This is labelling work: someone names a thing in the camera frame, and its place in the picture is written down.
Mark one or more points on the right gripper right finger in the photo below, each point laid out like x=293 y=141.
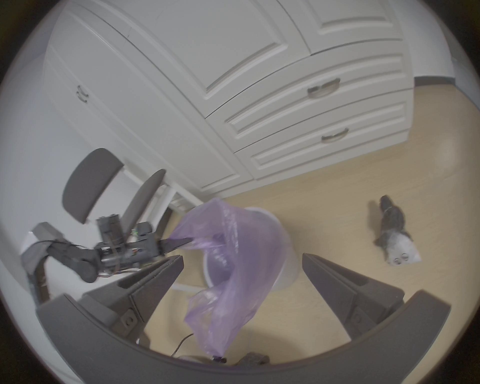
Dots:
x=345 y=296

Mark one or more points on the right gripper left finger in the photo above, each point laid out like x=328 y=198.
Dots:
x=150 y=296

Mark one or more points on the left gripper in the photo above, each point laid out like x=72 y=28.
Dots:
x=144 y=251

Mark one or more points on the black and white wrapper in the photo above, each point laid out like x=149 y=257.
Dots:
x=393 y=225

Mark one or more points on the purple plastic bag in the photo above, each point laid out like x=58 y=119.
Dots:
x=232 y=270

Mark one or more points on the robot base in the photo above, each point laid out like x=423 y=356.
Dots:
x=255 y=359

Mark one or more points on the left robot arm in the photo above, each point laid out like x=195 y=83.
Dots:
x=82 y=262

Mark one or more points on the pale grey trash bin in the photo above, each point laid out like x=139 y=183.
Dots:
x=285 y=258

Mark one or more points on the white chair dark grey seat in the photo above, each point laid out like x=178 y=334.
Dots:
x=90 y=183

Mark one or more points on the white wardrobe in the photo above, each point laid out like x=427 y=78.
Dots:
x=225 y=75

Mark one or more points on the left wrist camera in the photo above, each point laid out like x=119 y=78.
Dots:
x=143 y=229

